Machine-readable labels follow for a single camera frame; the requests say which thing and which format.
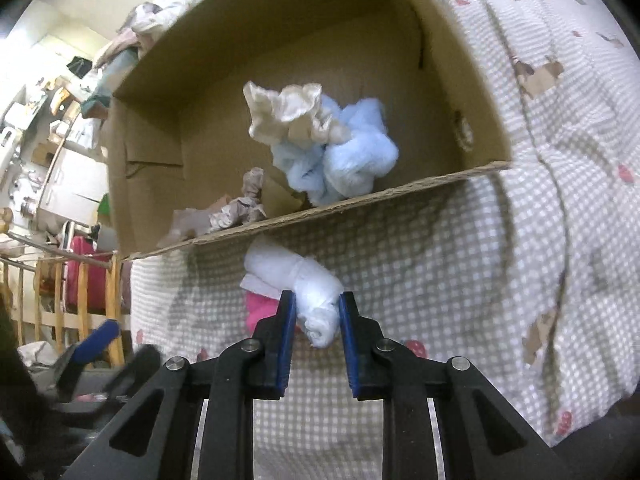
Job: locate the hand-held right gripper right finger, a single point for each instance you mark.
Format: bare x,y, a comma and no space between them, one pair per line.
350,345

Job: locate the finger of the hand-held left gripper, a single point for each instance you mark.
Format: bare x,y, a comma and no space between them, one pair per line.
135,365
95,342

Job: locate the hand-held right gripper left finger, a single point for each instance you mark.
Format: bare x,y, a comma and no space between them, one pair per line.
286,340

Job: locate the pink knit hat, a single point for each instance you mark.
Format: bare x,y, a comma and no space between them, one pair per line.
257,310

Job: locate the white fluffy soft cloth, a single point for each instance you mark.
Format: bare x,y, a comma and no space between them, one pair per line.
310,280

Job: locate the beige patterned cloth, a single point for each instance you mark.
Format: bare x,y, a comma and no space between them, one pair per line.
235,210

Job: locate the light blue fluffy garment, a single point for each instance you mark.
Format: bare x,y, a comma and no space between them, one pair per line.
360,150

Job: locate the cream white cloth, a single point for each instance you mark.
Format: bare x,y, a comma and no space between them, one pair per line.
280,110

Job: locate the brown cardboard box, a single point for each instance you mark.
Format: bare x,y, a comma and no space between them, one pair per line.
210,50

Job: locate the wooden rack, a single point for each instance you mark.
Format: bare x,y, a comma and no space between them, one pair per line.
55,320

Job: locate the pink suitcase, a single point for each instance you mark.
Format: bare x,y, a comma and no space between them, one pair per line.
85,270

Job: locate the checkered printed blanket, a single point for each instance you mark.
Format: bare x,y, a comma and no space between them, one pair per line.
450,285

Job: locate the green bin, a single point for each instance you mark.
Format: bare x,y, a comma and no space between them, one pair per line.
103,206

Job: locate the white cabinet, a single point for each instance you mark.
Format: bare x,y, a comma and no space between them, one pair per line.
75,180

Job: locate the black bag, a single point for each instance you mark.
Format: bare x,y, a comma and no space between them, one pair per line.
80,66

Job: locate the pile of pale clothes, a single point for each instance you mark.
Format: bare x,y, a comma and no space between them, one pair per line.
142,22

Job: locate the cluttered wall shelf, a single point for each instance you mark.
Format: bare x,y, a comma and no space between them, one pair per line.
45,110

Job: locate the teal bed frame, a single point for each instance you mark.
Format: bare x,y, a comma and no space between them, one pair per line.
97,95

